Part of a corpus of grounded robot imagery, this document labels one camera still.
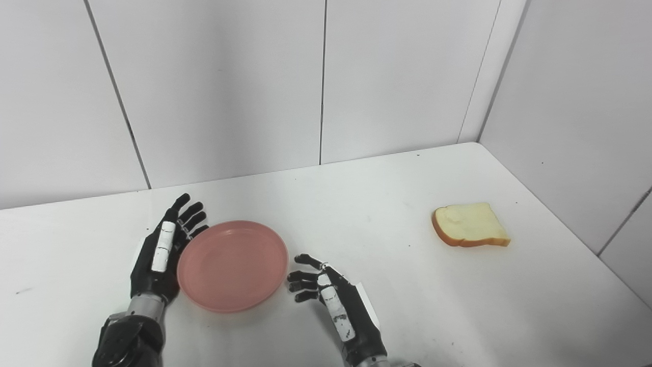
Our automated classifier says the pink round plate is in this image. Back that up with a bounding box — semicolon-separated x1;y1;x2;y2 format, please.
177;220;289;313

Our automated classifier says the slice of bread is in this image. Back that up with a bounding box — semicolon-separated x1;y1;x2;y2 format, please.
431;202;511;248

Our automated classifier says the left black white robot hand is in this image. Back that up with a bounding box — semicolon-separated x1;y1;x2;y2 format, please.
130;193;210;305

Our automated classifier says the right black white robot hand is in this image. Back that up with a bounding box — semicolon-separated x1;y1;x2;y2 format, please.
286;253;388;366

